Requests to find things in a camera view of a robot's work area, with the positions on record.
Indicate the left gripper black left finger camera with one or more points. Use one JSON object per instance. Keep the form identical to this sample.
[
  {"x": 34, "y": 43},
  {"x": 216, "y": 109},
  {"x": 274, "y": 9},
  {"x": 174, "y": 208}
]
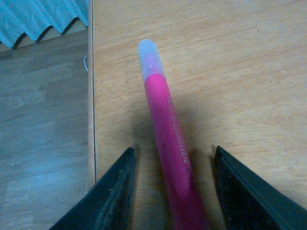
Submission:
[{"x": 107, "y": 206}]

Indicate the pink marker with clear cap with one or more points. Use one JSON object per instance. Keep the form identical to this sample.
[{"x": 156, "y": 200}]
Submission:
[{"x": 184, "y": 199}]

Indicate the wooden dresser cabinet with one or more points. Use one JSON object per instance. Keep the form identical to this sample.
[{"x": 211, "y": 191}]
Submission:
[{"x": 237, "y": 73}]

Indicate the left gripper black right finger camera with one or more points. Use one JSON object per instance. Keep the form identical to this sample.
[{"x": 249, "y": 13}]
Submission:
[{"x": 250, "y": 203}]

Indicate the grey curtain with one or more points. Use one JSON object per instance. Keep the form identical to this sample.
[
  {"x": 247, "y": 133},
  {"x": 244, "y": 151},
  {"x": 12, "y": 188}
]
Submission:
[{"x": 33, "y": 17}]

